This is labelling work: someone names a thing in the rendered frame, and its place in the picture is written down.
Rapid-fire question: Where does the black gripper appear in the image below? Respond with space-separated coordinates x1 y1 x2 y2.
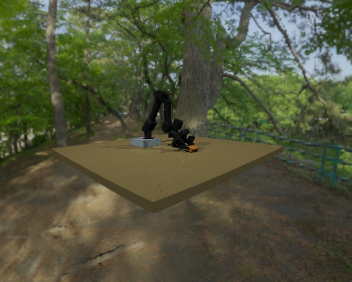
172 132 195 150

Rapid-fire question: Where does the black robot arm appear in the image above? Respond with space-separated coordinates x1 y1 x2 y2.
141 90 189 139

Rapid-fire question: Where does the brown block with black square face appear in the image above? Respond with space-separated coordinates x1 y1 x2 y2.
187 145 198 153

